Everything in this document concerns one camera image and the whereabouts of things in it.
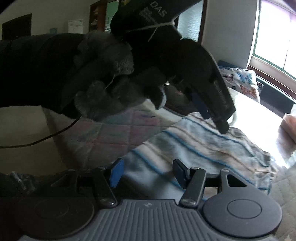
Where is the dark window bench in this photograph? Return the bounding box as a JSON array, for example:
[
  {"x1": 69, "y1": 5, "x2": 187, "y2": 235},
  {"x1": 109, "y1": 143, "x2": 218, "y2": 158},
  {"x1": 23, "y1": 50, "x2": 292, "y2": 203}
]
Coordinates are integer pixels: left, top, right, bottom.
[{"x1": 255, "y1": 76, "x2": 296, "y2": 117}]

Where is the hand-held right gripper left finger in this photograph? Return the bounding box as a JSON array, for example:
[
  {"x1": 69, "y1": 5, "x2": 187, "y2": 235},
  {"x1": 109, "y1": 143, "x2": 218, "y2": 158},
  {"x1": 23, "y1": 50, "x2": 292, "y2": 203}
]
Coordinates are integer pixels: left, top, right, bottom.
[{"x1": 50, "y1": 158, "x2": 125, "y2": 208}]

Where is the person's left hand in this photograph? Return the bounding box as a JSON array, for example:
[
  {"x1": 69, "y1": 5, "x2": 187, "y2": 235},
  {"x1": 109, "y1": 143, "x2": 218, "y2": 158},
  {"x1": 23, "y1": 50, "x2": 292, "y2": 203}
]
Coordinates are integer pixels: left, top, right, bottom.
[{"x1": 73, "y1": 32, "x2": 167, "y2": 121}]

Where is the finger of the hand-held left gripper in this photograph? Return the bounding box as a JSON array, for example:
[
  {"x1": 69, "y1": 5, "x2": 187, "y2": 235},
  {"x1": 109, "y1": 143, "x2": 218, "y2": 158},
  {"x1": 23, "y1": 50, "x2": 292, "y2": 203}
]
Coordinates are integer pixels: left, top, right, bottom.
[{"x1": 176, "y1": 67, "x2": 237, "y2": 135}]

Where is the white wall calendar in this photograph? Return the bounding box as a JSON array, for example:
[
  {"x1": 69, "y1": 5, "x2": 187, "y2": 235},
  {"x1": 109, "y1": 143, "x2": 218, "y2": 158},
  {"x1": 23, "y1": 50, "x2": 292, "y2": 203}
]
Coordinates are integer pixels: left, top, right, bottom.
[{"x1": 68, "y1": 19, "x2": 84, "y2": 34}]

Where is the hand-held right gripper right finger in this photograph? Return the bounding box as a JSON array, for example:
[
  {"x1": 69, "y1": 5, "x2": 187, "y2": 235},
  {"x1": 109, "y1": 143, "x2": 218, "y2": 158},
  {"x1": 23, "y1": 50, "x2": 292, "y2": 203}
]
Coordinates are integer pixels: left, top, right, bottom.
[{"x1": 172, "y1": 159, "x2": 250, "y2": 208}]

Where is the grey star-print mattress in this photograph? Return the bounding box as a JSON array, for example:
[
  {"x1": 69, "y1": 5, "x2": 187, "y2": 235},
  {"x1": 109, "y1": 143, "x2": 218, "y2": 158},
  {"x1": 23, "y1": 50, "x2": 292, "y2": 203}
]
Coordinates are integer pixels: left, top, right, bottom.
[{"x1": 43, "y1": 85, "x2": 296, "y2": 241}]

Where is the blue striped shirt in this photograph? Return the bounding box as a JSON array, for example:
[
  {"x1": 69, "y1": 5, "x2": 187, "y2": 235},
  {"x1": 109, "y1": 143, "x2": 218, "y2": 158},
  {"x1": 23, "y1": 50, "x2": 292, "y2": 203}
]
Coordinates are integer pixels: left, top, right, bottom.
[{"x1": 121, "y1": 112, "x2": 278, "y2": 202}]

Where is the dark wooden door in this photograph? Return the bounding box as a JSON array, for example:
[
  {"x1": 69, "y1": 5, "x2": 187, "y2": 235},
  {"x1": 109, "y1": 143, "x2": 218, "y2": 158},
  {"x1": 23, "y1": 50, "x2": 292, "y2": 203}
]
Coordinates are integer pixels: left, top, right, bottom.
[{"x1": 174, "y1": 0, "x2": 208, "y2": 45}]

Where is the person's left forearm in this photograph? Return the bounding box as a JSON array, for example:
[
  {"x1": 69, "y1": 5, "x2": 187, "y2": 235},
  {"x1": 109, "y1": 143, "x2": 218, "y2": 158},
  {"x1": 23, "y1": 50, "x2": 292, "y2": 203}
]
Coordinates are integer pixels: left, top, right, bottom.
[{"x1": 0, "y1": 33, "x2": 87, "y2": 117}]

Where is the wooden shelf cabinet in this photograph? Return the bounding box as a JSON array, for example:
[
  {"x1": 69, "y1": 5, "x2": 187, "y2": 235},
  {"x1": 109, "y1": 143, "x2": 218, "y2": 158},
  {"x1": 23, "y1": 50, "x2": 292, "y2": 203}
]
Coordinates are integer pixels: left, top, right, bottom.
[{"x1": 88, "y1": 0, "x2": 121, "y2": 33}]

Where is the butterfly print pillow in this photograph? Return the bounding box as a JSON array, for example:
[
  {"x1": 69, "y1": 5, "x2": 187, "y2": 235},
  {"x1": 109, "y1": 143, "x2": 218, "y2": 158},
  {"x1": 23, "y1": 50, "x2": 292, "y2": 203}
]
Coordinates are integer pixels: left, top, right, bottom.
[{"x1": 218, "y1": 67, "x2": 263, "y2": 103}]

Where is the pink tissue pack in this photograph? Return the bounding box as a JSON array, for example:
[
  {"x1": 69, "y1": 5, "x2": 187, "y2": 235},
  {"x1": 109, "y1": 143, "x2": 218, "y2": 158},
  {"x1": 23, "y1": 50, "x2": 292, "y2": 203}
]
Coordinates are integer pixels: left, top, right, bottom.
[{"x1": 279, "y1": 113, "x2": 296, "y2": 142}]

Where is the thin black cable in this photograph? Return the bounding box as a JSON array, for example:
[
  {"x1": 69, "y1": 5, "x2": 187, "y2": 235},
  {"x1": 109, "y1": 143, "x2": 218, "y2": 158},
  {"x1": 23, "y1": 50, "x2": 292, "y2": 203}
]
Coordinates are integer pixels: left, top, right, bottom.
[{"x1": 0, "y1": 116, "x2": 81, "y2": 149}]

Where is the bright window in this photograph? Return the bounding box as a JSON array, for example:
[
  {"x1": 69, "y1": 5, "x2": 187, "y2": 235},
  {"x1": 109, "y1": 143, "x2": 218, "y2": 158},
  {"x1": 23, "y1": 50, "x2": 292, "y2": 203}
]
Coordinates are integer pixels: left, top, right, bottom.
[{"x1": 251, "y1": 0, "x2": 296, "y2": 80}]

